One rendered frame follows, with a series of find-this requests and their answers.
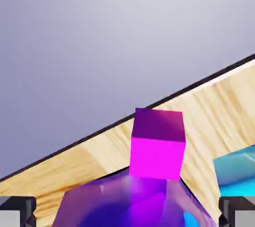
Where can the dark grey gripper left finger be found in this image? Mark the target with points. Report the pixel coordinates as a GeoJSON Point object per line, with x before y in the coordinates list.
{"type": "Point", "coordinates": [18, 205]}

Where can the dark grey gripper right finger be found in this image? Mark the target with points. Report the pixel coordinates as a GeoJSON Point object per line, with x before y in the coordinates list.
{"type": "Point", "coordinates": [237, 204]}

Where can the large cyan box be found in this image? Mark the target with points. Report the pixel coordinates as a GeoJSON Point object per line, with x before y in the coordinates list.
{"type": "Point", "coordinates": [235, 173]}

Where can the small magenta cube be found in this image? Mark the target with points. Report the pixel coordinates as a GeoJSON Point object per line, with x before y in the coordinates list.
{"type": "Point", "coordinates": [157, 157]}

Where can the large purple box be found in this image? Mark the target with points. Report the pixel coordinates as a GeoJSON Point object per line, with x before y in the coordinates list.
{"type": "Point", "coordinates": [111, 203]}

